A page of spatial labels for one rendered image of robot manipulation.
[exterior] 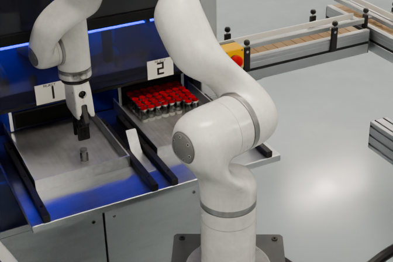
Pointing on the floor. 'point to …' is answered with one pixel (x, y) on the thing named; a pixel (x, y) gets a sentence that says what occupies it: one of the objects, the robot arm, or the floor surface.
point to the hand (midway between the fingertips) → (81, 130)
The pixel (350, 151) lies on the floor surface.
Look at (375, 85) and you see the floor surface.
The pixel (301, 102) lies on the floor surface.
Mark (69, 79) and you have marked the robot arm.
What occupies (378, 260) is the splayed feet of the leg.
